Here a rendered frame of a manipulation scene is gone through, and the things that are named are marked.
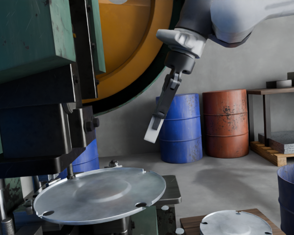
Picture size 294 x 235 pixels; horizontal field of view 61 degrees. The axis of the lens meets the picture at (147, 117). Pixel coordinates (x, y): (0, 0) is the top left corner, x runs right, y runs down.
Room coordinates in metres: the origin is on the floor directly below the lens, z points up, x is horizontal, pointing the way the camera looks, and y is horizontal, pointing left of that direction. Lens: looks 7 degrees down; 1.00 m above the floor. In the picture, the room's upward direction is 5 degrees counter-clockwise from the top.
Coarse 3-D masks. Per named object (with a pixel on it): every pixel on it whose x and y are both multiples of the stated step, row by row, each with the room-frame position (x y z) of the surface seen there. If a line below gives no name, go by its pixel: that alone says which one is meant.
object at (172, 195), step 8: (168, 176) 0.61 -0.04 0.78; (168, 184) 0.56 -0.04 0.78; (176, 184) 0.55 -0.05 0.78; (168, 192) 0.51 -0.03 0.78; (176, 192) 0.51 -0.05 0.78; (160, 200) 0.48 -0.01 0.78; (168, 200) 0.48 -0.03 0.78; (176, 200) 0.48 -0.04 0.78; (128, 216) 0.55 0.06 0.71; (96, 224) 0.50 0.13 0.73; (104, 224) 0.50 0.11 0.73; (112, 224) 0.50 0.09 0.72; (120, 224) 0.50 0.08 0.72; (128, 224) 0.54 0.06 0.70; (96, 232) 0.50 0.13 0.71; (104, 232) 0.50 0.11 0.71; (112, 232) 0.50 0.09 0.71; (120, 232) 0.50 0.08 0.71; (128, 232) 0.52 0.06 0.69
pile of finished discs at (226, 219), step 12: (216, 216) 1.12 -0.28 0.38; (228, 216) 1.11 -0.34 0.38; (240, 216) 1.10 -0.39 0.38; (252, 216) 1.09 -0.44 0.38; (204, 228) 1.03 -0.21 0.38; (216, 228) 1.02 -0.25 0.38; (228, 228) 1.00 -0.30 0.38; (240, 228) 0.99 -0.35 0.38; (252, 228) 0.99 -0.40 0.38; (264, 228) 0.99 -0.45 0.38
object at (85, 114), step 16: (80, 96) 0.61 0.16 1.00; (0, 112) 0.48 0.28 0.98; (16, 112) 0.48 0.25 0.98; (32, 112) 0.48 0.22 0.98; (48, 112) 0.48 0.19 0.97; (64, 112) 0.49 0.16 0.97; (80, 112) 0.51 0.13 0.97; (0, 128) 0.48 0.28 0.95; (16, 128) 0.48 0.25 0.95; (32, 128) 0.48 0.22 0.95; (48, 128) 0.48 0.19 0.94; (64, 128) 0.48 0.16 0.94; (80, 128) 0.50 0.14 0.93; (16, 144) 0.48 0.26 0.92; (32, 144) 0.48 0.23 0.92; (48, 144) 0.48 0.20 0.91; (64, 144) 0.48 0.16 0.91; (80, 144) 0.50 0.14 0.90
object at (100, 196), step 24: (120, 168) 0.69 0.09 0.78; (48, 192) 0.57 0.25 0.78; (72, 192) 0.56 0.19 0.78; (96, 192) 0.53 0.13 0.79; (120, 192) 0.52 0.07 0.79; (144, 192) 0.52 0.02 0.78; (48, 216) 0.45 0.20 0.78; (72, 216) 0.44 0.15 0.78; (96, 216) 0.43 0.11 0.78; (120, 216) 0.42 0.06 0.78
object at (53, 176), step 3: (51, 174) 0.54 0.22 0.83; (54, 174) 0.54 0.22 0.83; (57, 174) 0.56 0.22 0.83; (39, 177) 0.53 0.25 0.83; (42, 177) 0.53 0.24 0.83; (45, 177) 0.53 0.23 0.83; (48, 177) 0.53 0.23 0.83; (51, 177) 0.54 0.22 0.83; (54, 177) 0.54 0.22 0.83; (39, 180) 0.53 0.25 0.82; (42, 180) 0.53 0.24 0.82; (45, 180) 0.53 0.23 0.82; (48, 180) 0.53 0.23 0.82
